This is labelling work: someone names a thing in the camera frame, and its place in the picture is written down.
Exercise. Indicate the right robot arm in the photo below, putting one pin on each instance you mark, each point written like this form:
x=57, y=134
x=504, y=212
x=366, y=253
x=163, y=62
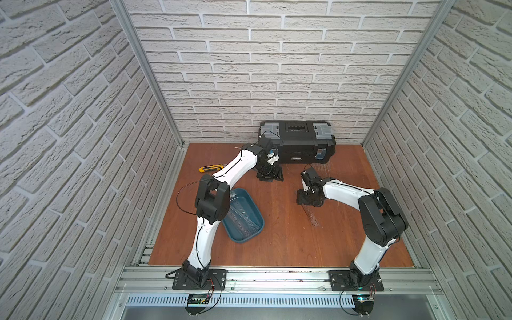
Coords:
x=382, y=219

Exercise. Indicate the teal plastic storage box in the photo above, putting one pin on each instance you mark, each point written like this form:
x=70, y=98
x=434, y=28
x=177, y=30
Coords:
x=241, y=199

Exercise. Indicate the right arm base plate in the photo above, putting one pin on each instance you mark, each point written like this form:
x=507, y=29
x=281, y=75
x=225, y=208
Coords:
x=349, y=280

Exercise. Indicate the left controller board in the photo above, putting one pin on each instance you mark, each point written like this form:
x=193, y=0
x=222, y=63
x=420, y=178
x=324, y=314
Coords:
x=197, y=303

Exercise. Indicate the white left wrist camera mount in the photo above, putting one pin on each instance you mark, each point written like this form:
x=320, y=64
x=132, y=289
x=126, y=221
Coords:
x=272, y=158

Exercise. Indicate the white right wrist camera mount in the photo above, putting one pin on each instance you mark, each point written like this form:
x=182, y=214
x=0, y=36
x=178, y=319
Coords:
x=306, y=183

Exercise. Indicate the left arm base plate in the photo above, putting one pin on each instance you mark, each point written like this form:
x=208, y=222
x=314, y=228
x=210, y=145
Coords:
x=213, y=278

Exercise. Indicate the aluminium front rail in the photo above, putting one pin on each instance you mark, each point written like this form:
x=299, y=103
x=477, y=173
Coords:
x=277, y=280

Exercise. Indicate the controller board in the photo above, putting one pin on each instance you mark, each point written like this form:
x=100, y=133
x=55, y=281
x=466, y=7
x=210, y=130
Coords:
x=363, y=304
x=197, y=303

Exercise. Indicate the black plastic toolbox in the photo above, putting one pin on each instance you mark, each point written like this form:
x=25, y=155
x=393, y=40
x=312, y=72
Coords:
x=300, y=142

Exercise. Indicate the clear plain ruler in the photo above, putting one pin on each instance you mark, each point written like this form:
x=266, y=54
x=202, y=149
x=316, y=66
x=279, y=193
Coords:
x=251, y=225

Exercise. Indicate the right controller board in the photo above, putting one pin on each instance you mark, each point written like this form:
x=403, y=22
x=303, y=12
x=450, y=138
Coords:
x=363, y=304

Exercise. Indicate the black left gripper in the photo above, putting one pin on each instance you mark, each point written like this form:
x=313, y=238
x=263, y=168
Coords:
x=270, y=174

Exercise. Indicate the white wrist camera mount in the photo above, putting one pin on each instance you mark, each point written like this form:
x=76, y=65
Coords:
x=272, y=158
x=306, y=183

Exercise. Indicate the yellow black utility knife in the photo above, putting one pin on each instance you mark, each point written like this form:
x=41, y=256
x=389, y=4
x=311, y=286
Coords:
x=211, y=168

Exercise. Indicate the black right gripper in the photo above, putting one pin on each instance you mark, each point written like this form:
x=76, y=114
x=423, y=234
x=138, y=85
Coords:
x=300, y=198

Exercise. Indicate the clear stencil ruler with holes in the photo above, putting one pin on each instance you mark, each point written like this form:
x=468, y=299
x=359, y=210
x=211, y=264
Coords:
x=311, y=216

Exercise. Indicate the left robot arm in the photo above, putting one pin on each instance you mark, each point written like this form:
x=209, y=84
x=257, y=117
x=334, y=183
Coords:
x=212, y=201

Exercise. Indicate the clear stencil ruler with triangles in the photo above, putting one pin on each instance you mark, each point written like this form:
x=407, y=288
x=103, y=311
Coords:
x=238, y=223

